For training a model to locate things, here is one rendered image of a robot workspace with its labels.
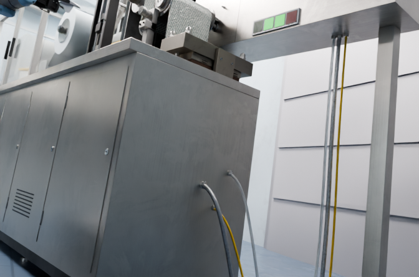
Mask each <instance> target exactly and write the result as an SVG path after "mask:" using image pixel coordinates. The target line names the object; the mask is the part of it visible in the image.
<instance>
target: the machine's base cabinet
mask: <svg viewBox="0 0 419 277"><path fill-rule="evenodd" d="M258 108H259V99H257V98H255V97H252V96H250V95H247V94H244V93H242V92H239V91H237V90H234V89H231V88H229V87H226V86H224V85H221V84H219V83H216V82H213V81H211V80H208V79H205V78H204V77H200V76H198V75H196V74H193V73H191V72H188V71H185V70H183V69H180V68H177V67H175V66H172V65H170V64H167V63H165V62H162V61H159V60H157V59H154V58H152V57H149V56H146V55H144V54H141V53H139V52H134V53H131V54H128V55H125V56H122V57H118V58H116V59H112V60H109V61H106V62H102V63H99V64H96V65H93V66H90V67H86V68H83V69H80V70H77V71H73V72H70V73H68V74H64V75H60V76H58V77H54V78H51V79H48V80H44V81H42V82H38V83H36V84H32V85H29V86H25V87H22V88H20V89H16V90H12V91H10V92H6V93H3V94H0V240H1V241H3V242H5V244H7V245H8V246H10V247H11V248H12V249H14V250H16V251H17V252H18V253H19V254H21V255H22V257H21V261H24V262H32V263H34V264H35V265H36V266H38V267H39V268H40V269H41V270H43V271H45V272H46V273H47V274H49V275H50V276H51V277H229V271H228V264H227V259H226V253H225V248H224V243H223V237H222V233H221V227H220V224H219V219H218V215H217V212H216V211H213V210H211V206H212V205H214V203H213V201H212V199H211V197H210V195H209V193H208V192H207V191H206V190H205V189H202V188H200V182H201V181H206V182H207V184H208V186H209V187H210V189H211V190H212V191H213V193H214V195H215V197H216V199H217V201H218V203H219V207H220V209H221V213H222V214H223V216H224V217H225V219H226V221H227V222H228V225H229V227H230V229H231V232H232V234H233V237H234V241H235V244H236V247H237V251H238V255H239V259H240V256H241V247H242V241H243V231H244V221H245V216H246V209H245V206H244V201H243V197H242V194H241V191H240V189H239V187H238V184H237V183H236V181H235V180H234V179H233V178H232V177H230V176H227V171H228V170H231V171H232V172H233V175H234V176H235V177H236V178H237V179H238V181H239V183H240V184H241V187H242V189H243V192H244V195H245V197H246V202H247V200H248V190H249V180H250V174H251V165H252V159H253V149H254V139H255V134H256V124H257V118H258Z"/></svg>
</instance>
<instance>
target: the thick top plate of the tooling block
mask: <svg viewBox="0 0 419 277"><path fill-rule="evenodd" d="M217 48H218V47H216V46H214V45H212V44H210V43H208V42H206V41H204V40H202V39H200V38H198V37H195V36H193V35H191V34H189V33H187V32H183V33H181V34H177V35H175V36H171V37H168V38H166V39H162V41H161V48H160V49H161V50H163V51H166V52H169V53H170V54H173V55H175V52H179V53H180V55H181V54H186V53H189V52H195V53H197V54H199V55H201V56H203V57H206V58H208V59H211V60H212V61H214V57H215V52H216V49H217ZM234 70H236V71H238V72H240V73H241V78H244V77H251V76H252V73H253V64H252V63H250V62H248V61H246V60H244V59H242V58H240V57H238V56H236V58H235V63H234Z"/></svg>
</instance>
